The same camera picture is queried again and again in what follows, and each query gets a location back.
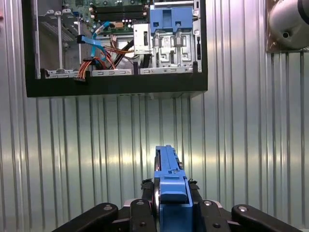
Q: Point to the grey metal drive cage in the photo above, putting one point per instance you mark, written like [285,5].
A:
[166,55]

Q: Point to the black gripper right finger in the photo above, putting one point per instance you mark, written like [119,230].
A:
[207,217]

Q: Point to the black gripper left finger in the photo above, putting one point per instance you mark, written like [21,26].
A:
[142,217]

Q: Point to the black RAM slot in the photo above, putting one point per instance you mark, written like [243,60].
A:
[118,8]
[118,15]
[118,11]
[118,18]

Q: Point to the blue plastic drive bracket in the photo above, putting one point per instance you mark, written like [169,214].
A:
[159,17]

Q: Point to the black PC case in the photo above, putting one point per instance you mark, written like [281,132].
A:
[116,88]

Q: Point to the green motherboard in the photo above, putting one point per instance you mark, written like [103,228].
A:
[103,3]

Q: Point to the hard disk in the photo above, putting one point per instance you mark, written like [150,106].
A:
[173,188]

